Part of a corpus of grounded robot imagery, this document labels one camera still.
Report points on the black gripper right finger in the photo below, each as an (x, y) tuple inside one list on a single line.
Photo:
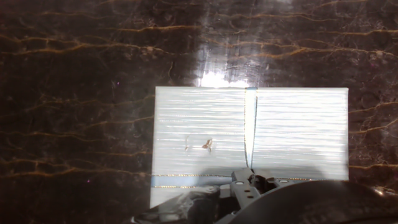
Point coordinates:
[(311, 202)]

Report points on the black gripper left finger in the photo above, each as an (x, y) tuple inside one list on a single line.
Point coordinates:
[(242, 193)]

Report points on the light blue box lid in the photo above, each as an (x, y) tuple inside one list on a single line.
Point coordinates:
[(295, 130)]

